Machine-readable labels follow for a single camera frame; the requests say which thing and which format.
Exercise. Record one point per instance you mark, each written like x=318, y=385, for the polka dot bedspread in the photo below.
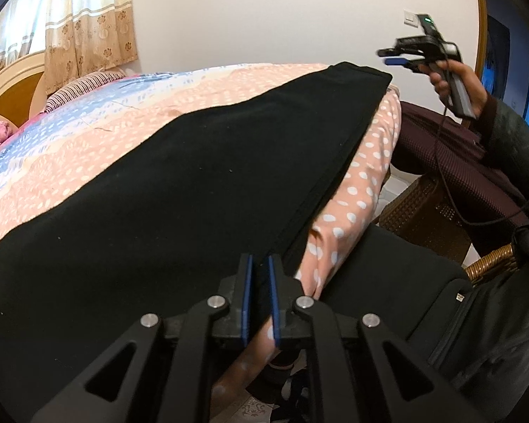
x=70, y=141

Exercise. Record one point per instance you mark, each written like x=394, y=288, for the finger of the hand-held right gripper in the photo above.
x=401, y=61
x=388, y=51

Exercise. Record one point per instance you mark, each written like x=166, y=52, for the striped pillow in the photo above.
x=79, y=86

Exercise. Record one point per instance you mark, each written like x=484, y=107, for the wooden door frame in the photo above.
x=480, y=17

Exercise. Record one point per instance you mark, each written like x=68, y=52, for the person's right forearm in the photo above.
x=511, y=141

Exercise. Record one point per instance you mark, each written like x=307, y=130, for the black pants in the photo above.
x=180, y=185

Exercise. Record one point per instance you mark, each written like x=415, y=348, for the dark maroon quilted cloth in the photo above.
x=467, y=176

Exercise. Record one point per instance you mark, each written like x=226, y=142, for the wooden headboard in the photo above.
x=9, y=92

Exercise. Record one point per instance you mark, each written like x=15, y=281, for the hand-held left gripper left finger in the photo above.
x=247, y=304

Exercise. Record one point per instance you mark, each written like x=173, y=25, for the white wall switch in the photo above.
x=410, y=16

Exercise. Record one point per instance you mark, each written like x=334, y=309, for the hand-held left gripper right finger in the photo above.
x=275, y=308

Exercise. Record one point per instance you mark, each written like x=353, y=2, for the person's right hand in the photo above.
x=471, y=83

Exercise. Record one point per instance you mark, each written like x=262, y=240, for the brown wicker chair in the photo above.
x=423, y=216

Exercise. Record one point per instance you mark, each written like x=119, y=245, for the beige floral curtain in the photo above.
x=88, y=22

